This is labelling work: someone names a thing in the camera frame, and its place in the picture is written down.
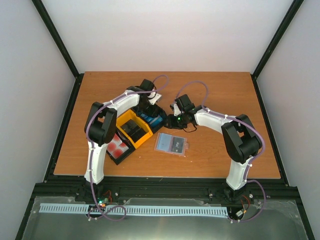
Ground light blue cable duct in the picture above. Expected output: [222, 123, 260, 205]
[38, 203, 228, 218]

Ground black cards in yellow bin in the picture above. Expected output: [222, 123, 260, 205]
[121, 119, 147, 143]

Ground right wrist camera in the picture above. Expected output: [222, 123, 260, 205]
[170, 101, 182, 117]

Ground pink card holder wallet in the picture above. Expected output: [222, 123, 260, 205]
[154, 132, 189, 156]

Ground stack of red cards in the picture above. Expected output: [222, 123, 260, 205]
[106, 134, 129, 159]

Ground black aluminium frame rail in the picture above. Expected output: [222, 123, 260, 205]
[16, 0, 315, 240]

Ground black bin with red cards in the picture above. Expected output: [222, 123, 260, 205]
[106, 133, 135, 165]

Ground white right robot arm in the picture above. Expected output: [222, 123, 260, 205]
[165, 94, 266, 191]

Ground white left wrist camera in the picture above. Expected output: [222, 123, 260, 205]
[148, 92, 162, 105]

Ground black bin with blue cards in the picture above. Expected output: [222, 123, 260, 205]
[133, 104, 167, 134]

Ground black vip credit card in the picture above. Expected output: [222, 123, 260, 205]
[170, 136, 186, 155]

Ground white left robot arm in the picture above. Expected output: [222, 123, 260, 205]
[84, 79, 166, 202]

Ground stack of blue cards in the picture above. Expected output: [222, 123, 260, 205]
[140, 113, 163, 128]

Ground yellow plastic bin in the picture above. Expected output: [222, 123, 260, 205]
[116, 109, 154, 149]

